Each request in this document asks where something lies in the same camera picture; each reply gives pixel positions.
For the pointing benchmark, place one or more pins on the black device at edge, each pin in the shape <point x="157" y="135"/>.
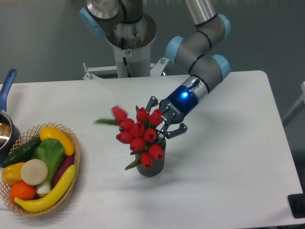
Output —
<point x="297" y="205"/>

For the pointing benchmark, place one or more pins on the dark grey ribbed vase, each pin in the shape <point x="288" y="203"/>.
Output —
<point x="155" y="167"/>

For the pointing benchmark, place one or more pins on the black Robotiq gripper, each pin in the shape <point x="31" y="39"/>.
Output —
<point x="176" y="106"/>

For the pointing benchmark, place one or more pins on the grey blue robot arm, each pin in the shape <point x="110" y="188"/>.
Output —
<point x="189" y="54"/>

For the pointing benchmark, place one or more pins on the orange fruit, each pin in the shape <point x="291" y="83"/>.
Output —
<point x="22" y="191"/>

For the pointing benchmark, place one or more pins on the green cucumber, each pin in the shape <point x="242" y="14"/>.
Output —
<point x="22" y="153"/>

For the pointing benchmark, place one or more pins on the yellow banana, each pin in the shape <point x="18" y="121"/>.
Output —
<point x="53" y="196"/>

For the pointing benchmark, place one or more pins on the blue handled saucepan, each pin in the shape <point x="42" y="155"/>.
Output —
<point x="9" y="133"/>

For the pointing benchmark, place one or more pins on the yellow bell pepper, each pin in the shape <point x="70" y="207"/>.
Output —
<point x="12" y="174"/>

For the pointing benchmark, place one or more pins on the white post at right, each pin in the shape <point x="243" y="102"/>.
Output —
<point x="296" y="108"/>

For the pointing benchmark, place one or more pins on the green leafy cabbage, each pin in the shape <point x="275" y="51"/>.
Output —
<point x="51" y="152"/>

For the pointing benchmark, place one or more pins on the beige round disc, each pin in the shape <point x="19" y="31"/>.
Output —
<point x="34" y="172"/>

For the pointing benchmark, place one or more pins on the red tulip bouquet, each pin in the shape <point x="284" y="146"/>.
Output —
<point x="140" y="134"/>

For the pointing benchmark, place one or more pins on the yellow squash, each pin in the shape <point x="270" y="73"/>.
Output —
<point x="52" y="132"/>

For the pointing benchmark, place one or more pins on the woven wicker basket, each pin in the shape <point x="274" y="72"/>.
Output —
<point x="25" y="137"/>

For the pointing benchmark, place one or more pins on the purple eggplant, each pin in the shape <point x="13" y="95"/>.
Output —
<point x="68" y="161"/>

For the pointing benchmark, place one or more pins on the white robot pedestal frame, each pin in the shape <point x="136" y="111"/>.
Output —
<point x="131" y="45"/>

